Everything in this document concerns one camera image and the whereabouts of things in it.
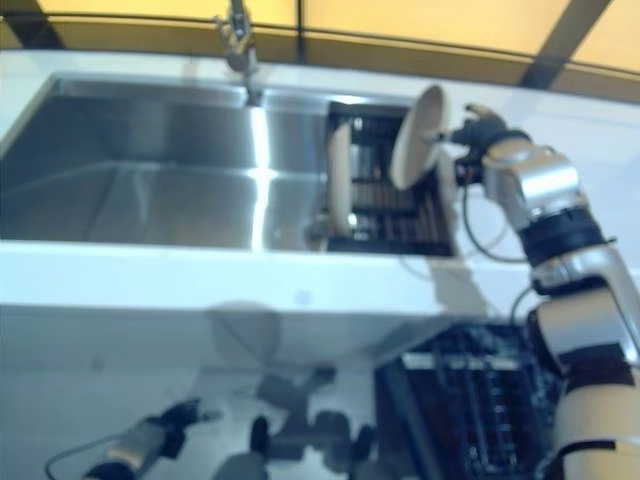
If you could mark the robot leg black foot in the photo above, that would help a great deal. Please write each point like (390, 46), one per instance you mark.
(365, 442)
(259, 435)

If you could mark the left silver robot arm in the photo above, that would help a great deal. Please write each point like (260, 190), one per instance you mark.
(140, 442)

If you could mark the dishwasher lower rack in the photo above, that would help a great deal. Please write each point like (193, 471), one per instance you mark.
(400, 425)

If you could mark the stainless steel sink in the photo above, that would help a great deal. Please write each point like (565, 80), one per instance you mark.
(150, 175)

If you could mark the right robot leg black foot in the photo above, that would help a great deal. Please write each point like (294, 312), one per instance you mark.
(365, 442)

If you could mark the right robot hand dark palm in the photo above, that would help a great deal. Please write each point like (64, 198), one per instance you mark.
(482, 135)

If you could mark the black sink dish rack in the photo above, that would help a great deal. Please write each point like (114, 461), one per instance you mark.
(380, 205)

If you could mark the chrome pull-down faucet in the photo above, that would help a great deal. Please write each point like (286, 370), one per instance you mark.
(240, 30)

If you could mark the dark window frame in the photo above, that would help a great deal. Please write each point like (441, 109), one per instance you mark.
(547, 45)

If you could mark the cream round plate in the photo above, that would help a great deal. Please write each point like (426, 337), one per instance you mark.
(415, 145)
(340, 175)

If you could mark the left robot leg black foot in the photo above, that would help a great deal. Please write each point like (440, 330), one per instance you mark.
(259, 435)

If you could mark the white cabinet door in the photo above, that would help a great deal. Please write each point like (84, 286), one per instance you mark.
(325, 340)
(100, 335)

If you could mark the left robot hand dark palm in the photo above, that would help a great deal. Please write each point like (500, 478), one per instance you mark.
(182, 414)

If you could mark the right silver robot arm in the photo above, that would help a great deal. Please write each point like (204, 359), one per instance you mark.
(545, 180)

